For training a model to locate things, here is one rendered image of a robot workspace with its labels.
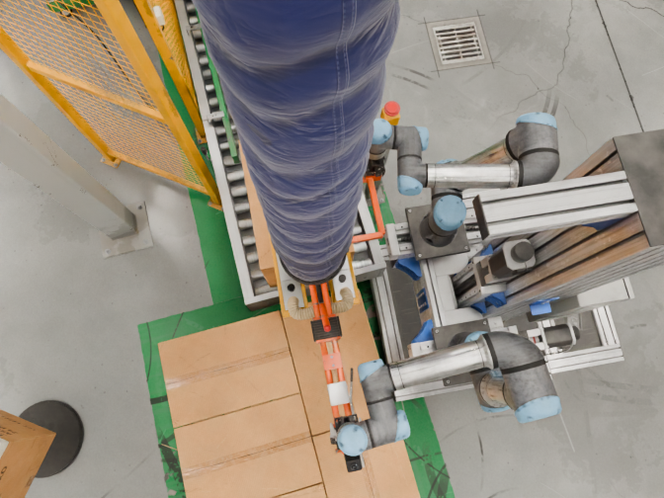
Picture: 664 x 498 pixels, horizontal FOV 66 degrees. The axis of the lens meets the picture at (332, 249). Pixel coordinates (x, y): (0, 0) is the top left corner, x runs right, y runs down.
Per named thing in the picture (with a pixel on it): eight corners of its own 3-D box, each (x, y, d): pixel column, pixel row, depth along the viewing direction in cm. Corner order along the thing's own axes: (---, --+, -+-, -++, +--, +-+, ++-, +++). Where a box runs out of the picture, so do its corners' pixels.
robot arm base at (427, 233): (452, 208, 208) (457, 200, 199) (459, 243, 204) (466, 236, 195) (415, 214, 207) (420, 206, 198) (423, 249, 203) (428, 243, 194)
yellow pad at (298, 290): (268, 231, 195) (267, 227, 190) (293, 226, 196) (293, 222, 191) (283, 318, 187) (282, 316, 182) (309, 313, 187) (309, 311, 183)
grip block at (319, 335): (309, 320, 177) (309, 318, 171) (337, 315, 177) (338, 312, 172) (314, 344, 175) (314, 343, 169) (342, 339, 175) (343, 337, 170)
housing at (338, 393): (326, 384, 171) (326, 384, 167) (346, 380, 172) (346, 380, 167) (330, 405, 169) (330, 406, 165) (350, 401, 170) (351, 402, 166)
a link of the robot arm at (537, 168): (554, 201, 158) (395, 199, 161) (551, 168, 160) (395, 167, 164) (568, 186, 146) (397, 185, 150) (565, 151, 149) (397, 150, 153)
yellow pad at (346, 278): (316, 222, 196) (316, 218, 192) (342, 218, 197) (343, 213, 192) (333, 308, 188) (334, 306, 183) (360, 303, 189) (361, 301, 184)
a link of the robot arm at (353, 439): (373, 452, 130) (342, 461, 129) (370, 447, 141) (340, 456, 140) (366, 420, 132) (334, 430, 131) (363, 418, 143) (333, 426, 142)
